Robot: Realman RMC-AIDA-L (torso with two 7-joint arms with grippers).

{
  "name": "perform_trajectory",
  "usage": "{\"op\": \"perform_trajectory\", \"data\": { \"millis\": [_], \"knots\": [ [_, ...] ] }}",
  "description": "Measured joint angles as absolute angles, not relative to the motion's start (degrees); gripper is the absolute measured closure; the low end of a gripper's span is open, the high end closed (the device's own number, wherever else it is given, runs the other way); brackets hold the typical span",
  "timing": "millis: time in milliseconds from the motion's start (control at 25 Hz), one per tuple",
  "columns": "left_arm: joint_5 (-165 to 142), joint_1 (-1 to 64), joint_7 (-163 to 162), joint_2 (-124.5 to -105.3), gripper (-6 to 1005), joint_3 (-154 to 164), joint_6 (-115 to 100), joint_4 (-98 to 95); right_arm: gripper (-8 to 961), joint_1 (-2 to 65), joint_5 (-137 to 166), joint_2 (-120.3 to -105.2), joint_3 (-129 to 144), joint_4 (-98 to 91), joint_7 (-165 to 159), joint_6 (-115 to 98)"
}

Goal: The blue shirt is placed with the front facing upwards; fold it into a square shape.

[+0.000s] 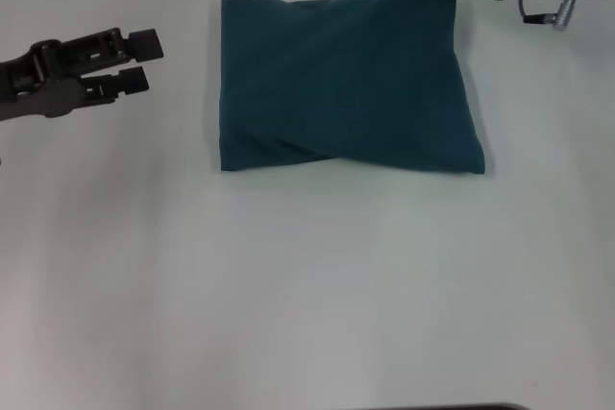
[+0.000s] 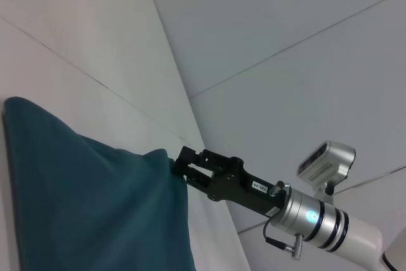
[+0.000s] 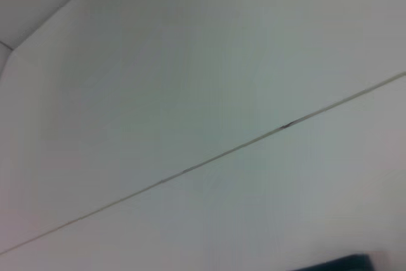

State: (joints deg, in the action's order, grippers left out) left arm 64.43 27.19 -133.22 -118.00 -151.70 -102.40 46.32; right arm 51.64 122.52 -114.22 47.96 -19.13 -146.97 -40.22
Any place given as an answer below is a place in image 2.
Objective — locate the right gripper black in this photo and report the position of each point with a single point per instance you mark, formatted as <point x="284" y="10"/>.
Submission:
<point x="244" y="188"/>

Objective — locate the teal t-shirt with FREE print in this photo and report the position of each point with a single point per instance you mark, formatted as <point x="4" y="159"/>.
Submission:
<point x="95" y="195"/>

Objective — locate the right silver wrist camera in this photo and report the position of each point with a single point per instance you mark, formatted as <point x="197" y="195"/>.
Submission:
<point x="326" y="166"/>

